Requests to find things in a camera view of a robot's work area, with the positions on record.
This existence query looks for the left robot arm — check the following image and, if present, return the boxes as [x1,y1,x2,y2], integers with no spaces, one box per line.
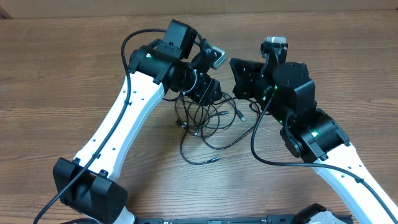
[53,20,226,223]

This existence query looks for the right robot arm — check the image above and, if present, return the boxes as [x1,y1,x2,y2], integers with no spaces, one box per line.
[229,58,397,223]

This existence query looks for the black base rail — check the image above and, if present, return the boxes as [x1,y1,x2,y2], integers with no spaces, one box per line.
[134,215,294,224]

